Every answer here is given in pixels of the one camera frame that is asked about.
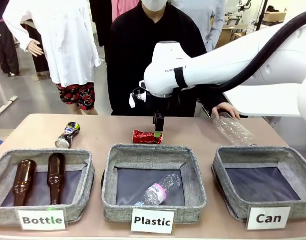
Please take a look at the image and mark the pink-label plastic bottle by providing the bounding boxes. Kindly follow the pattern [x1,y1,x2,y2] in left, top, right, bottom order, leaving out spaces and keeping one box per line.
[134,172,182,206]

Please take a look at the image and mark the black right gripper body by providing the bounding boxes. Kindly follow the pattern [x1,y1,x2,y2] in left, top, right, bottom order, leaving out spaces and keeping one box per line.
[152,111,166,133]

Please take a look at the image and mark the crushed dark printed can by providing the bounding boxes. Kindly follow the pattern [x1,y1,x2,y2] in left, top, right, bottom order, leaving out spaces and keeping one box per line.
[54,121,81,149]

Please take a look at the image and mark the crushed red can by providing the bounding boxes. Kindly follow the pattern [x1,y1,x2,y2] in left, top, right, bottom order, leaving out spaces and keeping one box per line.
[132,129,164,145]

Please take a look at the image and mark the brown glass bottle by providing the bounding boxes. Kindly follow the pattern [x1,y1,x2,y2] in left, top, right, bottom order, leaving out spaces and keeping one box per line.
[12,159,37,207]
[46,152,66,205]

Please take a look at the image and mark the cardboard box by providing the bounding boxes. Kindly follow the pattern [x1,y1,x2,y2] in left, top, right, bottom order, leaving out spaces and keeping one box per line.
[264,11,287,23]

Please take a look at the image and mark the white table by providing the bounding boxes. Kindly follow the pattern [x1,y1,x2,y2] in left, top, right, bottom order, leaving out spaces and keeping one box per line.
[222,88,303,118]

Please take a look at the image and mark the white shirt on mannequin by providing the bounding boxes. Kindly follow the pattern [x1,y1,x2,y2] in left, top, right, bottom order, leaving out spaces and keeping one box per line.
[2,0,103,88]

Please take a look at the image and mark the grey fabric basket labelled Plastic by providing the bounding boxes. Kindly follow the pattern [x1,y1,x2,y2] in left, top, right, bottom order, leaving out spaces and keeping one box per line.
[101,143,207,225]

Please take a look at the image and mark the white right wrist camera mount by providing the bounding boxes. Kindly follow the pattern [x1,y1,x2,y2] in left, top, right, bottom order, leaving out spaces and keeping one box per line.
[128,87,148,109]

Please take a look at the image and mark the person's left hand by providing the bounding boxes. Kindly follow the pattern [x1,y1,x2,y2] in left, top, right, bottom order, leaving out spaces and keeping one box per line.
[212,101,241,120]

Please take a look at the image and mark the light grey-blue shirt figure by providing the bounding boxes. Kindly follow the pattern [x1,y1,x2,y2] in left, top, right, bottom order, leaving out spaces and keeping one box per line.
[171,0,226,52]

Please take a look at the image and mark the dark clothed figure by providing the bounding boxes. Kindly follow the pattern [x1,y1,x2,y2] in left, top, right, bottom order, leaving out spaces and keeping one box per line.
[0,0,20,76]

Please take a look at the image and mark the mannequin hand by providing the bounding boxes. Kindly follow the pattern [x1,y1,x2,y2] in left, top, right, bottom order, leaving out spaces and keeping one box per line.
[26,39,44,57]

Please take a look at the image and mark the black strap on right arm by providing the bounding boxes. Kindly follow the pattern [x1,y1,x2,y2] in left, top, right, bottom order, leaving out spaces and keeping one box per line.
[174,66,189,89]

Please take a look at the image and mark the grey fabric basket labelled Can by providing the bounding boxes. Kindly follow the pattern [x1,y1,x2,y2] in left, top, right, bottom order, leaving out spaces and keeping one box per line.
[211,145,306,222]

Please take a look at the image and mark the person in black clothes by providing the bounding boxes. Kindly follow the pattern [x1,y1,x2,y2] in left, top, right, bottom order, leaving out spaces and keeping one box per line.
[107,1,230,118]

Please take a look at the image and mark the large clear plastic bottle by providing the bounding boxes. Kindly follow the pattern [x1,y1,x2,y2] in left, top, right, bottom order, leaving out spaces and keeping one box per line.
[211,111,255,146]

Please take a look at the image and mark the white Can label card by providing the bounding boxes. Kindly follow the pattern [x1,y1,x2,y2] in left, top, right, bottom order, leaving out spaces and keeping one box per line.
[246,206,293,231]

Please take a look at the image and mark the white desk leg frame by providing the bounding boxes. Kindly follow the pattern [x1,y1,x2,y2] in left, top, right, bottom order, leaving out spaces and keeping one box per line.
[0,66,18,115]

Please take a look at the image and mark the white face mask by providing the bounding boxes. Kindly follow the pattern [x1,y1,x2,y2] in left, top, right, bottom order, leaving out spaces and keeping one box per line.
[141,0,168,12]

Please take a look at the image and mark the white Plastic label card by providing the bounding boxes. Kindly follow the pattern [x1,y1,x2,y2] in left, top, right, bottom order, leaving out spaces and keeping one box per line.
[130,207,175,235]

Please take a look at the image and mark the black stand pole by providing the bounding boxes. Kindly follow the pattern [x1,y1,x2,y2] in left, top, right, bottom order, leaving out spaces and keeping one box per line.
[257,0,268,29]

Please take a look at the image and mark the red floral shorts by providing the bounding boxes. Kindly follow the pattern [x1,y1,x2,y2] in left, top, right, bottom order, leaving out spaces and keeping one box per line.
[56,81,96,111]

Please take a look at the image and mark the white Bottle label card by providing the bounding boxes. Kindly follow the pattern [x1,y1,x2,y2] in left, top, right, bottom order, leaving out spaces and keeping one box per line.
[17,208,68,231]

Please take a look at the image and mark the pink garment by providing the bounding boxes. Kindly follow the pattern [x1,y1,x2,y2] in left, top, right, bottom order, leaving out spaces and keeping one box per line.
[111,0,141,22]

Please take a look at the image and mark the grey fabric basket labelled Bottle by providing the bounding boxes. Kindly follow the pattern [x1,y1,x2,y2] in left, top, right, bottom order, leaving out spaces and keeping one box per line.
[0,147,95,227]

